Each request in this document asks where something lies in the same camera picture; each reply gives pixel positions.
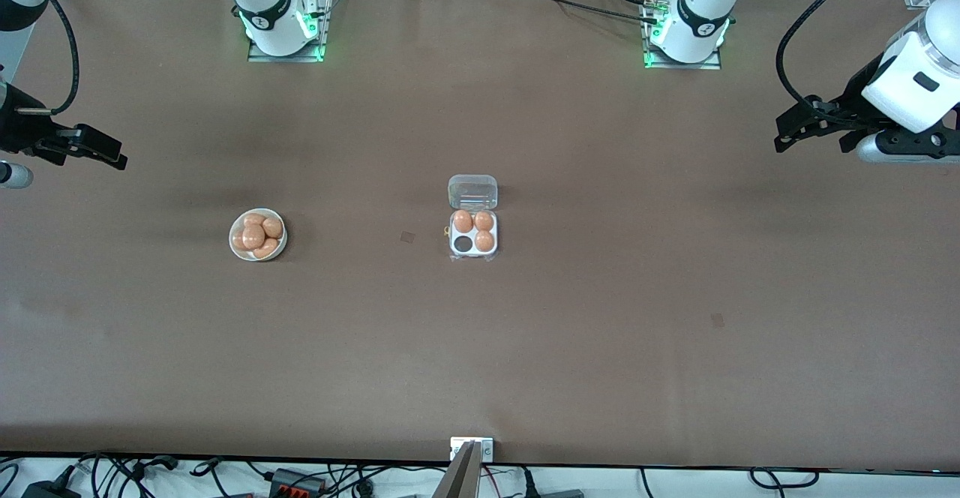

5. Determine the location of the clear lidded white egg box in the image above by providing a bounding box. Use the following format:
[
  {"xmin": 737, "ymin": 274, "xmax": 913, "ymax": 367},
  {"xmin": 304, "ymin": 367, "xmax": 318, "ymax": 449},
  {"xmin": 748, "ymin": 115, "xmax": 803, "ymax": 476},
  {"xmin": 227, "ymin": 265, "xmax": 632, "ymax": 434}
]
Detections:
[{"xmin": 448, "ymin": 174, "xmax": 500, "ymax": 263}]

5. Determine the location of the black orange connector box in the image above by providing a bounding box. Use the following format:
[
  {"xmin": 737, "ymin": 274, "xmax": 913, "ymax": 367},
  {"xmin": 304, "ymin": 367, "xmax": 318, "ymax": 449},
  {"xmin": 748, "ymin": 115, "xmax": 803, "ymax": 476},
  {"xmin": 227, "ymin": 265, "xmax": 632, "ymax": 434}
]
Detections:
[{"xmin": 268, "ymin": 468, "xmax": 329, "ymax": 496}]

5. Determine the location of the white bowl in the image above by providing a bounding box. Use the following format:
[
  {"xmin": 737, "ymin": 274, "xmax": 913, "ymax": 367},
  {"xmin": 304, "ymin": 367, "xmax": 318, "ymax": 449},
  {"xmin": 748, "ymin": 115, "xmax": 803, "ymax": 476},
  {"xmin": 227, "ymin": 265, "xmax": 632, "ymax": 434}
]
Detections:
[{"xmin": 229, "ymin": 208, "xmax": 288, "ymax": 262}]

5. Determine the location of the black power adapter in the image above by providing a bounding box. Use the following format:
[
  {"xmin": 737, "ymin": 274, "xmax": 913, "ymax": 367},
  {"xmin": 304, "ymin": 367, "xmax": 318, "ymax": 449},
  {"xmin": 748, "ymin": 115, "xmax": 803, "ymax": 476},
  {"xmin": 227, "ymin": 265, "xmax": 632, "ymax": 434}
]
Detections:
[{"xmin": 21, "ymin": 479, "xmax": 82, "ymax": 498}]

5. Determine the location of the black plug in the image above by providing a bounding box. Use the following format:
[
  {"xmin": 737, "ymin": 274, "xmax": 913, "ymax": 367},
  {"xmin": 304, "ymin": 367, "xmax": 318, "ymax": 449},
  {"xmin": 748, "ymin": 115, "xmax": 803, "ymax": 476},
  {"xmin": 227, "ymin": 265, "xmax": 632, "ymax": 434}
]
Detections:
[{"xmin": 517, "ymin": 468, "xmax": 586, "ymax": 498}]

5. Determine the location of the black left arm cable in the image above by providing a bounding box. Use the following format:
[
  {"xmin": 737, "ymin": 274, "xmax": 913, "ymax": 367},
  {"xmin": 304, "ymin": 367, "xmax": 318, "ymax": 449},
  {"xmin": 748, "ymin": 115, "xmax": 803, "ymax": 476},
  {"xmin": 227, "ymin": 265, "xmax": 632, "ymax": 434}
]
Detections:
[{"xmin": 776, "ymin": 0, "xmax": 878, "ymax": 109}]

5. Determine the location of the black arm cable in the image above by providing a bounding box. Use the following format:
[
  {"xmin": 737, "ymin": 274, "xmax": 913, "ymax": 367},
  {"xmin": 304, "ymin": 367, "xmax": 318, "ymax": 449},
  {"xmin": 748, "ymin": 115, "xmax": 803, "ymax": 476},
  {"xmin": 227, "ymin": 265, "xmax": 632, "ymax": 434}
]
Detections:
[
  {"xmin": 15, "ymin": 0, "xmax": 80, "ymax": 116},
  {"xmin": 776, "ymin": 0, "xmax": 878, "ymax": 109}
]

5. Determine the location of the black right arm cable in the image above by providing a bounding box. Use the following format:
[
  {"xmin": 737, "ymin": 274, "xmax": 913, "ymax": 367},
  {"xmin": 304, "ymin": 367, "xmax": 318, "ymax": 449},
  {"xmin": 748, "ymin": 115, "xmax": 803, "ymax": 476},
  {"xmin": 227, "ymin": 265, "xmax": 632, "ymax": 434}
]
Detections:
[{"xmin": 15, "ymin": 0, "xmax": 80, "ymax": 116}]

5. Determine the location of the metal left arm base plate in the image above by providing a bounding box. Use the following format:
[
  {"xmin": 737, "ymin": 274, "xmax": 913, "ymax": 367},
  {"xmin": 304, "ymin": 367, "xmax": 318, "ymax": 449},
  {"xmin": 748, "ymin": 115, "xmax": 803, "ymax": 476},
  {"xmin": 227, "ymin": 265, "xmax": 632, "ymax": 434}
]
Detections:
[{"xmin": 643, "ymin": 0, "xmax": 723, "ymax": 71}]

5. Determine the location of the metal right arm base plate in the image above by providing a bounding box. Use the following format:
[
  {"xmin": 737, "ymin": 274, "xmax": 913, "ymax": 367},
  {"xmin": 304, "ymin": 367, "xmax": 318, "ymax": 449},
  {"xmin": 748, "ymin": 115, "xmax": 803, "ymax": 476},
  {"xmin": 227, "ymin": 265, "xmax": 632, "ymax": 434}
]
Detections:
[{"xmin": 247, "ymin": 0, "xmax": 328, "ymax": 63}]

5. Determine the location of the long black table cable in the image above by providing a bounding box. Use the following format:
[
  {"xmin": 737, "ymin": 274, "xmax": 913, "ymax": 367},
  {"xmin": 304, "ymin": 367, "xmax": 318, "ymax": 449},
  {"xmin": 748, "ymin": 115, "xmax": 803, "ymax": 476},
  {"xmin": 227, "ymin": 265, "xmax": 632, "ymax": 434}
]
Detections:
[{"xmin": 480, "ymin": 0, "xmax": 661, "ymax": 25}]

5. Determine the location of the looped black floor cable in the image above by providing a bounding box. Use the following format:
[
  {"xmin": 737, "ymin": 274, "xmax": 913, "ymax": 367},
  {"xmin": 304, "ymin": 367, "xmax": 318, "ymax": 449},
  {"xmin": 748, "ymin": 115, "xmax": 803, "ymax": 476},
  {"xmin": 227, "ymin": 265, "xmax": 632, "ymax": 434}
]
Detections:
[{"xmin": 750, "ymin": 468, "xmax": 820, "ymax": 491}]

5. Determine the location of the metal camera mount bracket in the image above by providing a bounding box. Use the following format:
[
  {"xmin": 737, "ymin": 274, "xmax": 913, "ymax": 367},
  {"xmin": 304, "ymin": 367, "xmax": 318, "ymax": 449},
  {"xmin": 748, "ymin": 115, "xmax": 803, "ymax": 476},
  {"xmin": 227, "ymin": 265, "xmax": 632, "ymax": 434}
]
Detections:
[{"xmin": 450, "ymin": 436, "xmax": 494, "ymax": 463}]

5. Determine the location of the aluminium camera mount bar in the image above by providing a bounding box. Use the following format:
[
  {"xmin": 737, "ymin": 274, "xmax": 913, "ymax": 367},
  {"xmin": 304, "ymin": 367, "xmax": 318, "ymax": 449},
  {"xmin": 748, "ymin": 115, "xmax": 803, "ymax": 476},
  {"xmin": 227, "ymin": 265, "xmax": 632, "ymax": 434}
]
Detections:
[{"xmin": 431, "ymin": 442, "xmax": 482, "ymax": 498}]

